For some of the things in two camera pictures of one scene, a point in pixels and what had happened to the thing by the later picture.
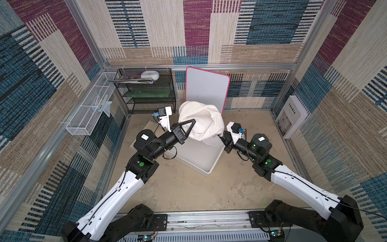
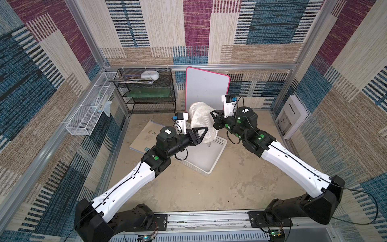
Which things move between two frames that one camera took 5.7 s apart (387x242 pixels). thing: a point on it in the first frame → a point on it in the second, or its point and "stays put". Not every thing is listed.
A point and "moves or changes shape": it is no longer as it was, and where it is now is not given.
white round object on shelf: (150, 74) stays put
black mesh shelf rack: (148, 88) stays put
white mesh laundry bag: (209, 123) moves or changes shape
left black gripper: (180, 135) → (194, 140)
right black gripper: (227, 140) → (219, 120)
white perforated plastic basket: (201, 156) stays put
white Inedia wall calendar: (293, 115) stays put
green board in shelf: (149, 93) stays put
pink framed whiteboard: (206, 87) stays put
